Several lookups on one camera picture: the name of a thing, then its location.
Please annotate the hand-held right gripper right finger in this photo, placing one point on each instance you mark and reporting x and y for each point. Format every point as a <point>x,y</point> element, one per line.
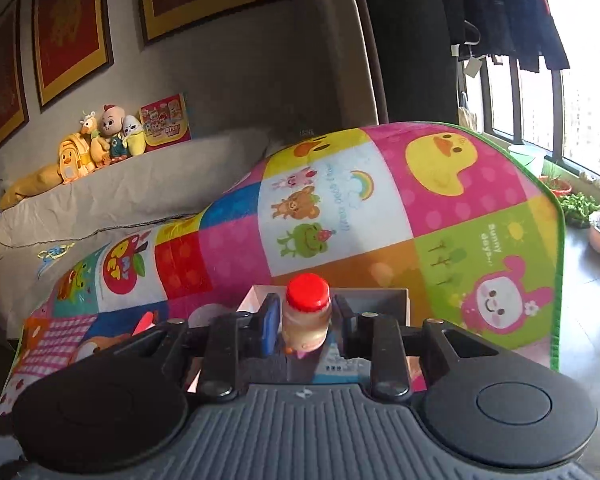
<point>344,325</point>

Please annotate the pink cardboard box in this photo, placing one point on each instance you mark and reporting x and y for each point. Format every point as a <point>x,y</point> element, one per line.
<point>370,305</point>

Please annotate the green basin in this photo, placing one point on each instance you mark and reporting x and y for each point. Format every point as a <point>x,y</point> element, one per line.
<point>525,160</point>

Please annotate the white banana plush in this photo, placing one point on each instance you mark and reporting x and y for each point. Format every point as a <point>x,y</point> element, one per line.
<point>134,137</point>

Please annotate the red plant pot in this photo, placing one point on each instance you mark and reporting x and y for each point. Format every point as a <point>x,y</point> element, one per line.
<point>557,185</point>

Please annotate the yellow goose plush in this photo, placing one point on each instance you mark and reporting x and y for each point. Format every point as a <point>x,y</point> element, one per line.
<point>97,145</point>

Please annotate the small red cap bottle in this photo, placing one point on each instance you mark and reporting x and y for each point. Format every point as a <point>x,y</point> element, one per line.
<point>305,325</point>

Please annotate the red picture card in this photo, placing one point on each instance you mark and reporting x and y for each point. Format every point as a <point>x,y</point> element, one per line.
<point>165,122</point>

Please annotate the yellow duck backpack plush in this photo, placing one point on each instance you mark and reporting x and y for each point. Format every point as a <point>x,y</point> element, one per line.
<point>75,160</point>

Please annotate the red white foam stick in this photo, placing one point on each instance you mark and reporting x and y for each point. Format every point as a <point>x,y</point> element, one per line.
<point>144,322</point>

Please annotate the grey curtain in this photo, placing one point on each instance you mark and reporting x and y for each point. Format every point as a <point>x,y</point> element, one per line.
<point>362,60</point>

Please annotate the dark curtain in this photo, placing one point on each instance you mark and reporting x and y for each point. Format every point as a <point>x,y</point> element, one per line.
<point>410,35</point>

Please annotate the window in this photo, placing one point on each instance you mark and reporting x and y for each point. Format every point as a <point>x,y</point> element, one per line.
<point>557,110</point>

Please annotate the long yellow plush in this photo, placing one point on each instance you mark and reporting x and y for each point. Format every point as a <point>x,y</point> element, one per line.
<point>30,187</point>

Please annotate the grey plush toy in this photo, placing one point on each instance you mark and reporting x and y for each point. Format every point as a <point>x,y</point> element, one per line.
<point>265,370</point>

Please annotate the blue white plastic bag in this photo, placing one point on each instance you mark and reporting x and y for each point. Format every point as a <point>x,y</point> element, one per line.
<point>337,365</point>

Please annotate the hanging dark clothes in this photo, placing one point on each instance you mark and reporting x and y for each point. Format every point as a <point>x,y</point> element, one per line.
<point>505,10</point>

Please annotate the hanging white bag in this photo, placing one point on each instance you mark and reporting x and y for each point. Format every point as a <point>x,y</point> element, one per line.
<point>469,112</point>

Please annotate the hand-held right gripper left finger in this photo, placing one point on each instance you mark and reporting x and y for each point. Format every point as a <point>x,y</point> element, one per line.
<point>270,322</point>

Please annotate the baby doll plush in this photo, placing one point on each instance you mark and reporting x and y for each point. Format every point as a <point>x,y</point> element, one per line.
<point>114,132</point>

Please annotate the green plant tray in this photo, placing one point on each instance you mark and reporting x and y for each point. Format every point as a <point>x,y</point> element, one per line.
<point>580,207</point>

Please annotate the colourful cartoon play mat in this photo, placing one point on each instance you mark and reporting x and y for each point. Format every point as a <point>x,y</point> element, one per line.
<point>430,240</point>

